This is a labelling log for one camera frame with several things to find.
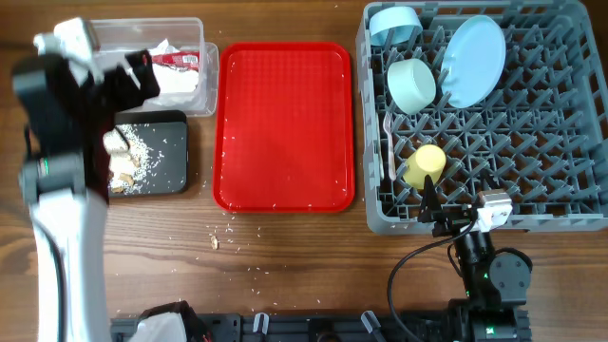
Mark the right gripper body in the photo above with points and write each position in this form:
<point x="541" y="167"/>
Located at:
<point x="452" y="223"/>

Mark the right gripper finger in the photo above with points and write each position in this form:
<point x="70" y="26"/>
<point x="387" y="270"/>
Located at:
<point x="430" y="206"/>
<point x="487" y="181"/>

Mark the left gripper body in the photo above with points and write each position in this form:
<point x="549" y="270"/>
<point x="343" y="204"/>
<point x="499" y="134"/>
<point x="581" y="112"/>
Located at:
<point x="118" y="87"/>

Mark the white napkin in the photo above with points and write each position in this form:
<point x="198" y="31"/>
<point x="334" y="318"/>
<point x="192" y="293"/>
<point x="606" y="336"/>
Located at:
<point x="172" y="80"/>

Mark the yellow plastic cup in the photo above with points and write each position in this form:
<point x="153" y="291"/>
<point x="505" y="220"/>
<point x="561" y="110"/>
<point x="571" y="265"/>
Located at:
<point x="427" y="160"/>

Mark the red sauce packet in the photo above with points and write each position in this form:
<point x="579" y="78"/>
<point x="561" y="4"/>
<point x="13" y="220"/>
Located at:
<point x="188" y="60"/>

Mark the food scraps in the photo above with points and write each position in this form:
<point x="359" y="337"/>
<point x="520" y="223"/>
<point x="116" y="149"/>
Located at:
<point x="134" y="161"/>

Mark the white plastic fork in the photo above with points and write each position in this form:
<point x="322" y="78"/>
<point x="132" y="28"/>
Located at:
<point x="387" y="122"/>

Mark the mint green bowl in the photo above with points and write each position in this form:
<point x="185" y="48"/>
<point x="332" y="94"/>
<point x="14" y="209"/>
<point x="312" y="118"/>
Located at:
<point x="411" y="85"/>

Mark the light blue plate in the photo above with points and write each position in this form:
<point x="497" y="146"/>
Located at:
<point x="474" y="61"/>

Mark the light blue bowl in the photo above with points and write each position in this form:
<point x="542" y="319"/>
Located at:
<point x="403" y="20"/>

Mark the white plastic spoon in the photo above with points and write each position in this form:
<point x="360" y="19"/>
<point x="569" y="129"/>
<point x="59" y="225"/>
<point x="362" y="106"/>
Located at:
<point x="381" y="161"/>

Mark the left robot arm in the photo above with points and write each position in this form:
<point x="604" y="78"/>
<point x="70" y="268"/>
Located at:
<point x="64" y="184"/>

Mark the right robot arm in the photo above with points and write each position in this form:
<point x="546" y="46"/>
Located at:
<point x="495" y="280"/>

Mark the clear plastic waste bin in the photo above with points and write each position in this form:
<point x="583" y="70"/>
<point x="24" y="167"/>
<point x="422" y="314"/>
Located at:
<point x="117" y="37"/>

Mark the black food waste tray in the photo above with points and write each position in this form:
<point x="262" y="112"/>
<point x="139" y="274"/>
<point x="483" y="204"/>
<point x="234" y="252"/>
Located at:
<point x="172" y="126"/>

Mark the grey dishwasher rack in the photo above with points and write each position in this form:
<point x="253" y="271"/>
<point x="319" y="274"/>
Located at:
<point x="541" y="133"/>

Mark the red serving tray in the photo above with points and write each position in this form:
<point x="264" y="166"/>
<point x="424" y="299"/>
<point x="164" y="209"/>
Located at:
<point x="284" y="132"/>

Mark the food crumb on table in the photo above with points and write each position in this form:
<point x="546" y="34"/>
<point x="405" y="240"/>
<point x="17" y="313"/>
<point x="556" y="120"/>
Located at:
<point x="214" y="242"/>

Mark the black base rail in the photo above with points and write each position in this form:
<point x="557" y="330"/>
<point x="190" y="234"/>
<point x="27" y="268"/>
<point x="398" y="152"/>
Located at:
<point x="428" y="326"/>

